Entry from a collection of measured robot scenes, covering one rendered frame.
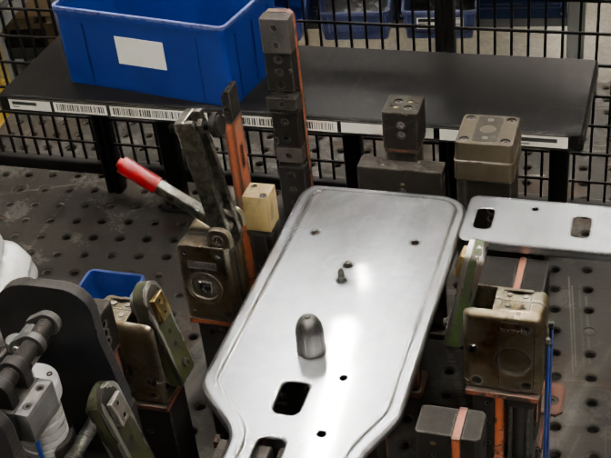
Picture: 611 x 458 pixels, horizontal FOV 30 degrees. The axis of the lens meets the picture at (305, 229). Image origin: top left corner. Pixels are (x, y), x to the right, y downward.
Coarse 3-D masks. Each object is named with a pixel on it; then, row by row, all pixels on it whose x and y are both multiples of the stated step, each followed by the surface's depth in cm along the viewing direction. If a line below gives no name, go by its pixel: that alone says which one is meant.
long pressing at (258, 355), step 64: (320, 192) 153; (384, 192) 152; (320, 256) 141; (384, 256) 140; (448, 256) 139; (256, 320) 132; (320, 320) 131; (384, 320) 130; (256, 384) 123; (320, 384) 122; (384, 384) 121; (320, 448) 115
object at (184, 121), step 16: (192, 112) 130; (176, 128) 128; (192, 128) 128; (208, 128) 128; (224, 128) 129; (192, 144) 129; (208, 144) 132; (192, 160) 130; (208, 160) 133; (192, 176) 132; (208, 176) 131; (224, 176) 135; (208, 192) 132; (224, 192) 135; (208, 208) 134; (224, 208) 137; (224, 224) 135; (240, 224) 138
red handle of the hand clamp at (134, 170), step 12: (120, 168) 135; (132, 168) 135; (144, 168) 136; (132, 180) 136; (144, 180) 135; (156, 180) 135; (156, 192) 136; (168, 192) 136; (180, 192) 136; (180, 204) 136; (192, 204) 136; (204, 216) 136
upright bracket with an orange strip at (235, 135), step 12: (228, 84) 138; (228, 96) 137; (228, 108) 138; (228, 120) 139; (240, 120) 141; (228, 132) 140; (240, 132) 141; (228, 144) 141; (240, 144) 142; (240, 156) 142; (240, 168) 143; (240, 180) 143; (240, 192) 145; (240, 204) 146; (252, 252) 150; (252, 264) 151; (252, 276) 152
